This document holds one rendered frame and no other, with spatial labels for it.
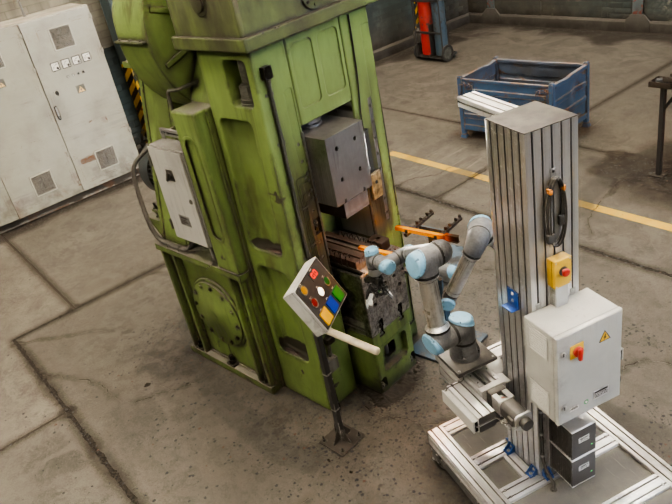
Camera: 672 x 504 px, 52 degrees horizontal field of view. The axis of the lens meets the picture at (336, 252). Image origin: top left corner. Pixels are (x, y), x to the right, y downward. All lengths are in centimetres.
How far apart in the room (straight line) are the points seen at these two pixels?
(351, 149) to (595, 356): 166
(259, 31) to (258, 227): 120
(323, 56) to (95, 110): 530
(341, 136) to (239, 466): 204
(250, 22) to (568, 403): 222
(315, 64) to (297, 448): 224
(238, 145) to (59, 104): 494
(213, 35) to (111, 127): 541
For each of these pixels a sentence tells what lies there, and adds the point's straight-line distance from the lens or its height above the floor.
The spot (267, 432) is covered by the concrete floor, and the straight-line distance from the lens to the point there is 448.
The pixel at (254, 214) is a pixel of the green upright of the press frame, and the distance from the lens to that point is 402.
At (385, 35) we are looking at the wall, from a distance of 1195.
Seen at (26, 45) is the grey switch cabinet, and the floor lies 187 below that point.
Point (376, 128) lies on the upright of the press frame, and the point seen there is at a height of 159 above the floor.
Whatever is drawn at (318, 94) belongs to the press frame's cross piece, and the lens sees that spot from 376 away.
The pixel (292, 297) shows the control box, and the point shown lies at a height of 117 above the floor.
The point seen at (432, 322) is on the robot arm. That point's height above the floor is 111.
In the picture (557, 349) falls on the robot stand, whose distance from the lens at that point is 289.
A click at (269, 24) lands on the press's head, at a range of 346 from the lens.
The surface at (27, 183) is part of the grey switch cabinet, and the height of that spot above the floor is 45.
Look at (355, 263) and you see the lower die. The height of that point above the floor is 98.
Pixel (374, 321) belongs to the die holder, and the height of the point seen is 57.
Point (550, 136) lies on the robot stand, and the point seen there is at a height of 198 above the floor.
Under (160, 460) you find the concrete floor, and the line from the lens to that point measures 459.
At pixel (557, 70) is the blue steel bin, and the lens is 809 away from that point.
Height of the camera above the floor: 301
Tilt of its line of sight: 29 degrees down
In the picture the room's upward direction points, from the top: 12 degrees counter-clockwise
